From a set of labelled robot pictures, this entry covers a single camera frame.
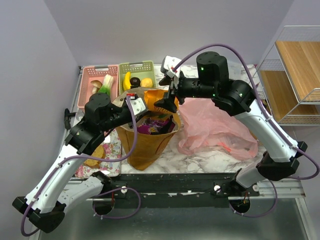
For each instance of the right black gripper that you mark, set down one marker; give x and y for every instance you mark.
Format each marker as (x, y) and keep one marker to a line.
(167, 102)

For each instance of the orange candy packet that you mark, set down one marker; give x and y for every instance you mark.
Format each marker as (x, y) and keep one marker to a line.
(161, 101)

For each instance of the yellow lemon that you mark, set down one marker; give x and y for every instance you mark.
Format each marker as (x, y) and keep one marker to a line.
(146, 83)

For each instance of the green leek vegetable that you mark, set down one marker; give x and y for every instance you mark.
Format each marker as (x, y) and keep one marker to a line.
(107, 84)

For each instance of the dark brown round fruit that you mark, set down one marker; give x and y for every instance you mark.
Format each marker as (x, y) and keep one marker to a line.
(135, 82)

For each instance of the yellow banana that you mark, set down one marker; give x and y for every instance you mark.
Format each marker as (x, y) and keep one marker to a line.
(126, 84)

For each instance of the purple grape candy packet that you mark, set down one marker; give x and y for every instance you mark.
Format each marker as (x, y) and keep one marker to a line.
(151, 126)

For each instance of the brown toy mushroom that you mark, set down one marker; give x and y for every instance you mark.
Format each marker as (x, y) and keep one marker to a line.
(96, 85)

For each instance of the yellow Trader Joe's tote bag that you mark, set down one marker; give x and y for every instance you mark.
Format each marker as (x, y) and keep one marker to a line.
(151, 143)

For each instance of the pink plastic grocery bag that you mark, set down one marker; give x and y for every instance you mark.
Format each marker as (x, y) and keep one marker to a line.
(206, 126)

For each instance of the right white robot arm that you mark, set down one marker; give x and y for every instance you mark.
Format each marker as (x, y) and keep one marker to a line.
(237, 98)

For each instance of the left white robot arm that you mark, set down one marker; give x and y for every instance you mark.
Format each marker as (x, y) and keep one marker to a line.
(47, 204)

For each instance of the floral tray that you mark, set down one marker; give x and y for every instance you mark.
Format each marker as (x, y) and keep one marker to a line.
(113, 150)

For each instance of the green plastic basket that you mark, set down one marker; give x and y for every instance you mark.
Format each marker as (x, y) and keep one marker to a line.
(143, 69)

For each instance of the bread slice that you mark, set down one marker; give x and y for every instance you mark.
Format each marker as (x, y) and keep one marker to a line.
(99, 152)

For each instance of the pink plastic basket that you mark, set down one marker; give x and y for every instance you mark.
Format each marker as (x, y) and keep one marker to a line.
(96, 72)

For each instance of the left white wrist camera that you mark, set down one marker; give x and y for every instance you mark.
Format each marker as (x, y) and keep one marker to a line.
(138, 104)

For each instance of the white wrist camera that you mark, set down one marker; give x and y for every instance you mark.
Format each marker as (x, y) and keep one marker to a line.
(168, 65)
(138, 104)

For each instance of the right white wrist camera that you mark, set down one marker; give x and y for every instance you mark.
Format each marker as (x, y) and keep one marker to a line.
(168, 65)

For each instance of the black mounting rail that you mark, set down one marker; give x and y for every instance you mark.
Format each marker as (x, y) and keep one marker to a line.
(171, 190)

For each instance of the white wire wooden shelf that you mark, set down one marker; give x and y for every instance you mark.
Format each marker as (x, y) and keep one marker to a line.
(289, 76)

